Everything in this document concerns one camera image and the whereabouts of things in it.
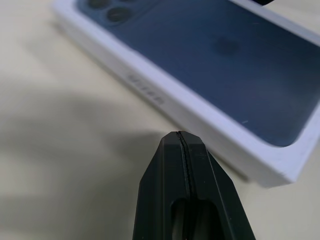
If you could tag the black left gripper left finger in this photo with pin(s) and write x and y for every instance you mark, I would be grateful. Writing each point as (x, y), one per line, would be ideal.
(160, 190)

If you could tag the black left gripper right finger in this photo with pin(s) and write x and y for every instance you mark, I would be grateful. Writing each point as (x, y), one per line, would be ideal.
(215, 195)

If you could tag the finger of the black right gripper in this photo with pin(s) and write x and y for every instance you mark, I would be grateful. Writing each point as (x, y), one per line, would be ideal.
(262, 2)

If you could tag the white phone box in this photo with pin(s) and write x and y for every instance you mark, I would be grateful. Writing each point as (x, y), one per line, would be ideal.
(200, 62)

